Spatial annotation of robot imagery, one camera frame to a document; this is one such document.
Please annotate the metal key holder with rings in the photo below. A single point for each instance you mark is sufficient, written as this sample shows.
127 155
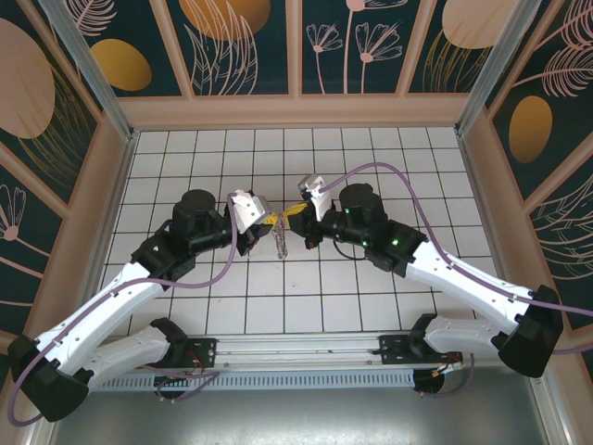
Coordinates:
281 245

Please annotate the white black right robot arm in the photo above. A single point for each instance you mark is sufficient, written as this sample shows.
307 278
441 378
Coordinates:
463 283

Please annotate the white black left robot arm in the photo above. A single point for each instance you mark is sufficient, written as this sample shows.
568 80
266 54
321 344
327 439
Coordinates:
102 306

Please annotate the grey metal front sheet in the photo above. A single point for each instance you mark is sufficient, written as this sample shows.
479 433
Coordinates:
296 417

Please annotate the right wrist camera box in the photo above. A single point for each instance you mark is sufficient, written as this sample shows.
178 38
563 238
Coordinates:
315 194

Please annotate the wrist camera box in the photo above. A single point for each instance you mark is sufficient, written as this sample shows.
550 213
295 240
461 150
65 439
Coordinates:
315 194
248 211

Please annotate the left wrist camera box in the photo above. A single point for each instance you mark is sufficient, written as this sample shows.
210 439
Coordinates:
248 211

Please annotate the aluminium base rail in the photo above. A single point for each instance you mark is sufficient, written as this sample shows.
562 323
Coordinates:
296 347

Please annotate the wall panel with pink flowers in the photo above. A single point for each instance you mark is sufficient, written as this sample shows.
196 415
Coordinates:
343 69

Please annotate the wall panel with orange circle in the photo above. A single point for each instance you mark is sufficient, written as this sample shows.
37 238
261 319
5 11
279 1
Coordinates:
231 69

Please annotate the wall panel with peach circle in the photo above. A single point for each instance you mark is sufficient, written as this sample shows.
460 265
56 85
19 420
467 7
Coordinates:
440 69

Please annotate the aluminium corner post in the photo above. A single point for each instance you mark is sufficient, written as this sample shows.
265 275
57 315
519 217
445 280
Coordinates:
97 79
491 69

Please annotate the wall panel with gold oval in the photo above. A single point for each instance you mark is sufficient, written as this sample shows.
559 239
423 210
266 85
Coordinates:
139 28

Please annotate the side wall panel peach disc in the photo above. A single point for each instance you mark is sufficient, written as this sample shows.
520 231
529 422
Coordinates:
28 92

